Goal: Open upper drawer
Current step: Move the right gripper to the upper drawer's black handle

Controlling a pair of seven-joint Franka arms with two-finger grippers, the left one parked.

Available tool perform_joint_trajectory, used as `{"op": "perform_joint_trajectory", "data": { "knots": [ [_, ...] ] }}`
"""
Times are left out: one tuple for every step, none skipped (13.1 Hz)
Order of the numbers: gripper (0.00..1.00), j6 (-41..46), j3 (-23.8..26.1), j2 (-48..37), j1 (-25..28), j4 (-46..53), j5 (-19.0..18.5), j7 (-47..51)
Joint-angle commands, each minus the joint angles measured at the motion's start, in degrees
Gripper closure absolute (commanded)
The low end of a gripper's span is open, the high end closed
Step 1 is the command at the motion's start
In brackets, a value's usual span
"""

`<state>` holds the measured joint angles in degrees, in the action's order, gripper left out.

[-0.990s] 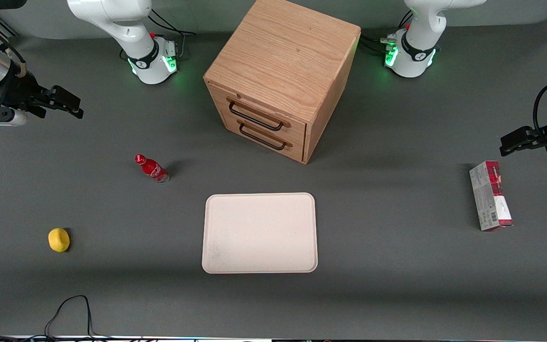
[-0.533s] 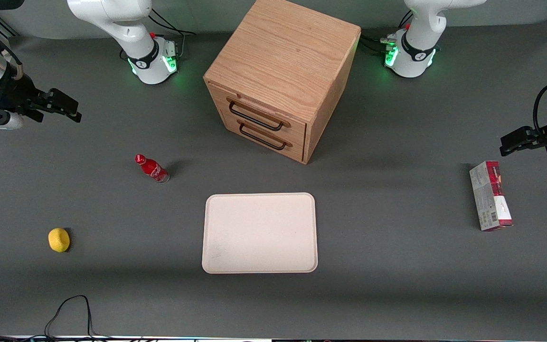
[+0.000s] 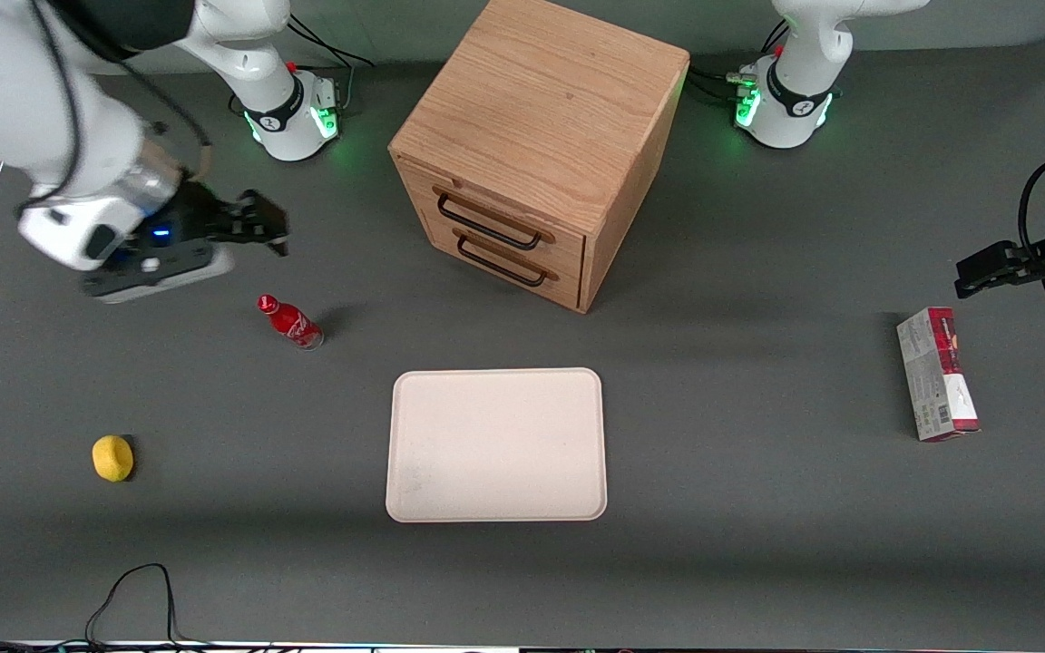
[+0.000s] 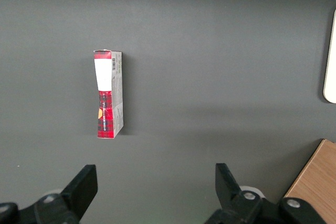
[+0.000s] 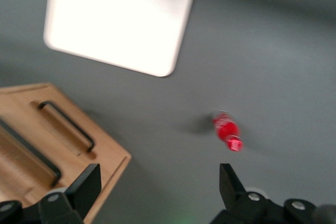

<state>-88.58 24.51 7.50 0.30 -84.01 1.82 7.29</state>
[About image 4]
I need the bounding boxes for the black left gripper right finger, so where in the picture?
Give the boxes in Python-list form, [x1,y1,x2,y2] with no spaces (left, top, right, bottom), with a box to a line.
[207,163,267,224]

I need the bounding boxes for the red plaid cardboard box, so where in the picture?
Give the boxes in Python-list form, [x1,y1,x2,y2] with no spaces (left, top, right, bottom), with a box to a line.
[93,49,124,140]

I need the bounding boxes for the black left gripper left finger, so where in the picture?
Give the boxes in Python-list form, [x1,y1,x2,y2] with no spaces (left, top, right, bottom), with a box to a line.
[34,164,99,224]

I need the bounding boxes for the beige plastic tray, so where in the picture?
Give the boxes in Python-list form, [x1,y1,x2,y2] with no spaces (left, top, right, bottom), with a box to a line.
[323,8,336,104]

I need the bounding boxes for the wooden drawer cabinet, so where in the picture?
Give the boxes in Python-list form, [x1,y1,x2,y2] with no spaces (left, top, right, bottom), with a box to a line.
[284,138,336,224]

